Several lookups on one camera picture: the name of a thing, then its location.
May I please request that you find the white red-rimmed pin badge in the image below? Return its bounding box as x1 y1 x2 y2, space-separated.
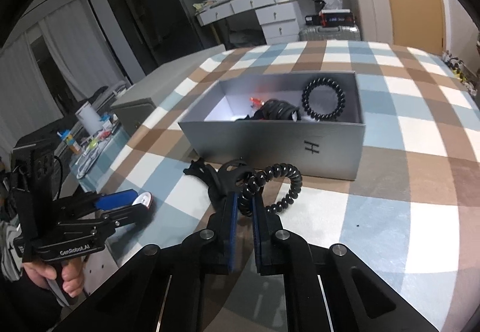
133 191 153 209

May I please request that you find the red portrait badge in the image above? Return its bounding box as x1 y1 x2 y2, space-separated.
250 97 264 109

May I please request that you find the black beaded bracelet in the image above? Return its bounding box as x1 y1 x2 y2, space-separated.
300 77 347 123

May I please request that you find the left hand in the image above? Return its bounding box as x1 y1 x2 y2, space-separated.
23 257 85 298

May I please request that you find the white cup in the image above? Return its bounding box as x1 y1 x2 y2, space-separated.
75 102 103 136

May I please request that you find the grey left nightstand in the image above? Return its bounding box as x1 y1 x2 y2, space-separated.
111 45 225 136

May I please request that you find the grey storage box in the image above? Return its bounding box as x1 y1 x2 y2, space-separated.
179 72 365 180

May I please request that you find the white curtain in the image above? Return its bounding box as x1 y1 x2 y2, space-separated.
1 0 125 155

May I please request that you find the plaid blanket blue brown white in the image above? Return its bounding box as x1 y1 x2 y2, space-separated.
82 41 479 331

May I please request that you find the black refrigerator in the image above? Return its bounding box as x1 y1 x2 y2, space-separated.
107 0 217 74

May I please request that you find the white desk with drawers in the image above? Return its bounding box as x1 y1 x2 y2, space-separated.
196 0 303 45

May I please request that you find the silver flat suitcase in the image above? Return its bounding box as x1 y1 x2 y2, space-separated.
298 26 361 41

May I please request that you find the black red box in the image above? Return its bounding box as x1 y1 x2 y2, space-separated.
319 9 356 28

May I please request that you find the white upright suitcase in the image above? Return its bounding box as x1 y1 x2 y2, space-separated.
350 0 394 44

